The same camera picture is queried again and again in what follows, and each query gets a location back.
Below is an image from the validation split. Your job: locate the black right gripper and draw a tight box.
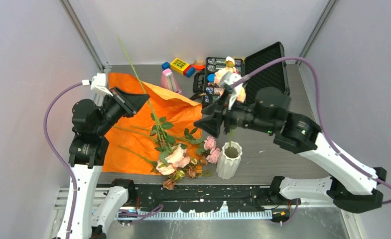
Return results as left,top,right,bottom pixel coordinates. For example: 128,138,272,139
193,90,275,139

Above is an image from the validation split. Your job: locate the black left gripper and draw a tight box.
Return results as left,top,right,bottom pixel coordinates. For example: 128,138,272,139
95,86,149,136

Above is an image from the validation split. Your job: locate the black printed ribbon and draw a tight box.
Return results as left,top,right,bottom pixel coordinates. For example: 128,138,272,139
189,92,207,101

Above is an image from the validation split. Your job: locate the peach rose flower stem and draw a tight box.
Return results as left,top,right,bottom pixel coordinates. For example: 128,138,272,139
213,56,248,157

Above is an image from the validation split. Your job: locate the orange yellow wrapping paper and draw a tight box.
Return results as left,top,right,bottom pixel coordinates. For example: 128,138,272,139
103,73,202,175

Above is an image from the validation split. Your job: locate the orange flower bouquet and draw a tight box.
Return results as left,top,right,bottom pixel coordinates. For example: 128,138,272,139
116,122,220,190

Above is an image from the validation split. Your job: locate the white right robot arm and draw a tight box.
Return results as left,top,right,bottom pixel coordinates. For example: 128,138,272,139
194,87,387,214

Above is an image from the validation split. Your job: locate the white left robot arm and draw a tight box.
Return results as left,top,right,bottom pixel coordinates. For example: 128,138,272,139
56,73,149,239

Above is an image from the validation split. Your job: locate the white ribbed vase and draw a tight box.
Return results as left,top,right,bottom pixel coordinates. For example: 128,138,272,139
216,141,243,180

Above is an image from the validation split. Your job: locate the black open poker case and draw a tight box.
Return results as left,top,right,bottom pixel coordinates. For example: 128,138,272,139
193,42,290,107

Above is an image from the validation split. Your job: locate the blue round poker chip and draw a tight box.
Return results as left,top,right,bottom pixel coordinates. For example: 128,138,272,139
207,74,216,82

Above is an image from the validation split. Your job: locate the pink metronome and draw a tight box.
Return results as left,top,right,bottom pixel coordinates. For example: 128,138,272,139
160,69,182,94

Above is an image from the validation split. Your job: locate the blue toy block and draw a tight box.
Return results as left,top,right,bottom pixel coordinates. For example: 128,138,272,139
161,62,170,70

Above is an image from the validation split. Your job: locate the orange toy piece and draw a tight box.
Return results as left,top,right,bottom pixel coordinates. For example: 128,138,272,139
192,59,206,71

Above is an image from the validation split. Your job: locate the yellow toy block house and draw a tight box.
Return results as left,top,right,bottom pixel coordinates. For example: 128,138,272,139
170,58,196,78

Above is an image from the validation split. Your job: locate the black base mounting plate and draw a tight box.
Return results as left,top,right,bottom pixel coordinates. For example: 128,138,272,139
105,183,301,214

